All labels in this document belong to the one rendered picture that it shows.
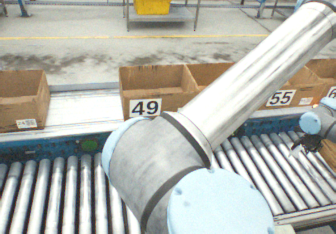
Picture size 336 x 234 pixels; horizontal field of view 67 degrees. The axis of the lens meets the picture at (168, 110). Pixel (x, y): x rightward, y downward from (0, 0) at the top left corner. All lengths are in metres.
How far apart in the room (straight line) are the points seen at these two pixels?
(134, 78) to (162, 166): 1.14
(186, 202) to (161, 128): 0.16
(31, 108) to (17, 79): 0.31
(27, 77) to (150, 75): 0.66
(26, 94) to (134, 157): 1.22
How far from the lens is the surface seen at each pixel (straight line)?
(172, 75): 1.57
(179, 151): 0.46
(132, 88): 1.57
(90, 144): 1.33
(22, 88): 1.60
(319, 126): 1.20
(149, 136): 0.47
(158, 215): 0.42
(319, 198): 1.50
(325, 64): 2.14
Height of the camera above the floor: 1.78
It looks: 38 degrees down
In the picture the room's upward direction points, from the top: 6 degrees clockwise
